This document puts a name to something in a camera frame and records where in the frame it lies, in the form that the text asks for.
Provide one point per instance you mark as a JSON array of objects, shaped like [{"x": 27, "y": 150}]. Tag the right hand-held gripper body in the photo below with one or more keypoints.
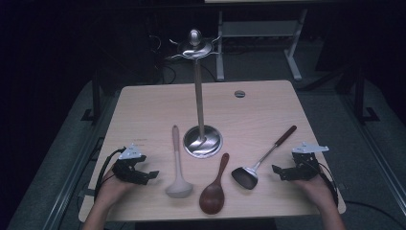
[{"x": 306, "y": 167}]

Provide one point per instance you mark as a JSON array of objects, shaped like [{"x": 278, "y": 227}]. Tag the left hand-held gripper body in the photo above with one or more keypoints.
[{"x": 127, "y": 169}]

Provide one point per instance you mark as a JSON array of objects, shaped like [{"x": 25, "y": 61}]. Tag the beige ladle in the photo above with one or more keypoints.
[{"x": 178, "y": 188}]

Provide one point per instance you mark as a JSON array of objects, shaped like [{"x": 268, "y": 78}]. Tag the steel utensil rack stand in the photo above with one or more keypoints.
[{"x": 202, "y": 143}]

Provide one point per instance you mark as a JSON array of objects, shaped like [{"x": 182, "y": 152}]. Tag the brown wooden spoon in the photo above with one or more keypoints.
[{"x": 211, "y": 199}]

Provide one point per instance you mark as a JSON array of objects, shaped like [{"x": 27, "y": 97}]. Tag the person's left hand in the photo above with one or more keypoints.
[{"x": 111, "y": 190}]

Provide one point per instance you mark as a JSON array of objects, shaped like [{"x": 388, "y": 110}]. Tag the person's right hand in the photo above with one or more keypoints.
[{"x": 319, "y": 191}]

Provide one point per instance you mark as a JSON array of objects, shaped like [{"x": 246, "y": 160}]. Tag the grey tape piece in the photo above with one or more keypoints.
[{"x": 87, "y": 192}]

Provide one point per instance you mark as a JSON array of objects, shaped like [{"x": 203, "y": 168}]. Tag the black metal stand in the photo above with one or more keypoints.
[
  {"x": 95, "y": 102},
  {"x": 359, "y": 96}
]

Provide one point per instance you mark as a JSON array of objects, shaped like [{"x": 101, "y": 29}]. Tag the grey metal floor rail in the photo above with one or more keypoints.
[
  {"x": 376, "y": 153},
  {"x": 76, "y": 179}
]

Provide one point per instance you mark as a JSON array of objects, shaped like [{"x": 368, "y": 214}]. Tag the white metal table frame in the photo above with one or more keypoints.
[{"x": 260, "y": 28}]

